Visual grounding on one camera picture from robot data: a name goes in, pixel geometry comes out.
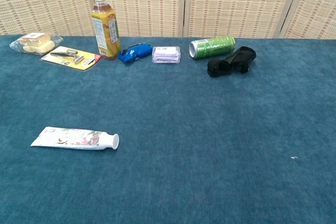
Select bagged bread slices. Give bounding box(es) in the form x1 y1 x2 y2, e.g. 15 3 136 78
9 32 64 56

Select blue snack packet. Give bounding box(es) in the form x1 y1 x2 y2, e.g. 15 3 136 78
117 42 153 66

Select blue table cover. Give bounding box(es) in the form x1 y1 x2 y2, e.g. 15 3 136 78
0 34 336 224

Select razor on yellow card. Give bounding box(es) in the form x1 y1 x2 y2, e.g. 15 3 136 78
40 46 102 71

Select yellow-capped tea bottle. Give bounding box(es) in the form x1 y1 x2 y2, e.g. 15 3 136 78
91 0 122 61

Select small white box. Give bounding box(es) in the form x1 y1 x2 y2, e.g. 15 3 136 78
151 46 182 65

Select black strap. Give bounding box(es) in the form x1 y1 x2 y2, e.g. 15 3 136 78
206 46 257 78

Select white floral toothpaste tube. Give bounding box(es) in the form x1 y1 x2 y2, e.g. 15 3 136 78
30 126 120 151

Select green drink can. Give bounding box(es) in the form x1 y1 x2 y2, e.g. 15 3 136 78
189 36 236 60

